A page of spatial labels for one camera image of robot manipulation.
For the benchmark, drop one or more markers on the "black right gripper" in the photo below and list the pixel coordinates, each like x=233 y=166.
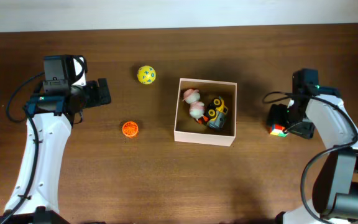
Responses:
x=276 y=114

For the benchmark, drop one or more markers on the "pink white duck toy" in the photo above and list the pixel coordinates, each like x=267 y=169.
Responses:
x=197 y=108

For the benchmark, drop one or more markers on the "yellow ball blue letters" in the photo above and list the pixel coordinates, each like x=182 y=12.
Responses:
x=146 y=74

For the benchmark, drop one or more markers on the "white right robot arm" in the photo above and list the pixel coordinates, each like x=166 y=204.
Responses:
x=329 y=182

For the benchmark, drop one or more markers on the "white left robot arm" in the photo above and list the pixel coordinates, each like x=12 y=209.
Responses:
x=49 y=119

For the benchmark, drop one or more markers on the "pink open box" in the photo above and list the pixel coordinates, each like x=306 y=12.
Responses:
x=186 y=129

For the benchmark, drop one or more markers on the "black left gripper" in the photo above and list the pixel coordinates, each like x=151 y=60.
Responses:
x=95 y=87

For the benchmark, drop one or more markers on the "colourful two-by-two puzzle cube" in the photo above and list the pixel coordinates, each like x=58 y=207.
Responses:
x=278 y=130

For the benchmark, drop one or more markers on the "grey yellow toy truck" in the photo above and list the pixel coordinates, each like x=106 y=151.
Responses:
x=216 y=113

